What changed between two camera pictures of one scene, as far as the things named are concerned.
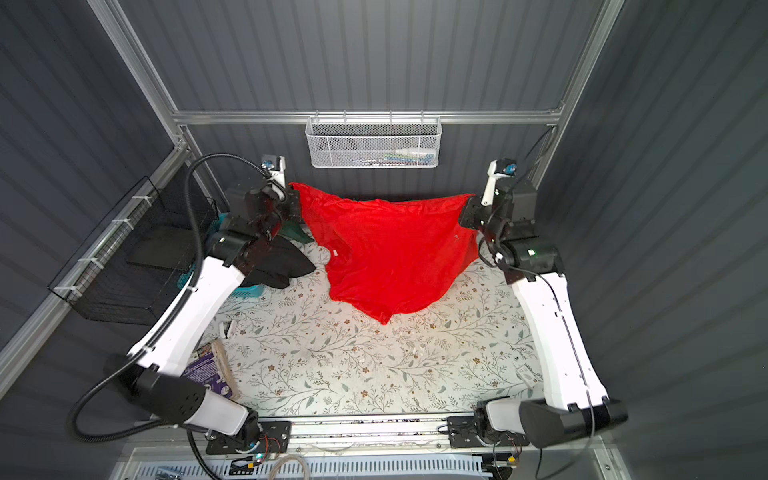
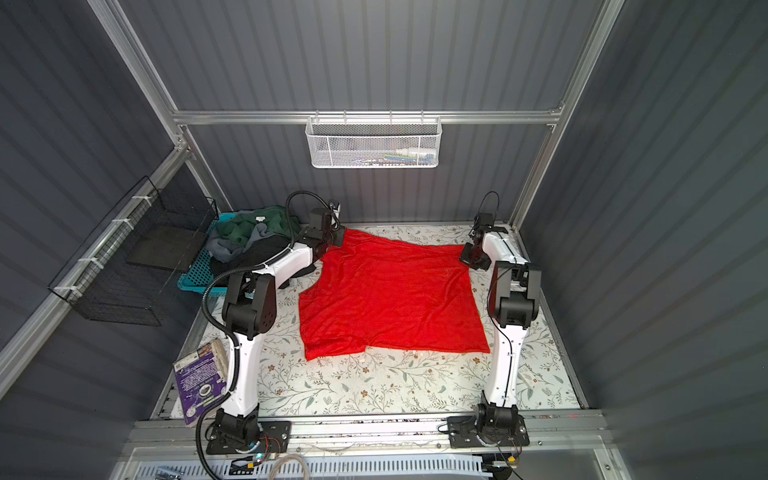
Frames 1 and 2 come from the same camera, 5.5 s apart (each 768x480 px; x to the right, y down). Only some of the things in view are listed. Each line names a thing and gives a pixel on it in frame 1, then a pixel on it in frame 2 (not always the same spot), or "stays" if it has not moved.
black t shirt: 272,261 stays
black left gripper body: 287,209 -> 334,237
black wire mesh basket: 142,254 stays
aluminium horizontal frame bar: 203,117 stays
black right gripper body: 475,215 -> 474,259
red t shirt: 391,258 -> 371,293
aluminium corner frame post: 604,22 stays
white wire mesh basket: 373,142 stays
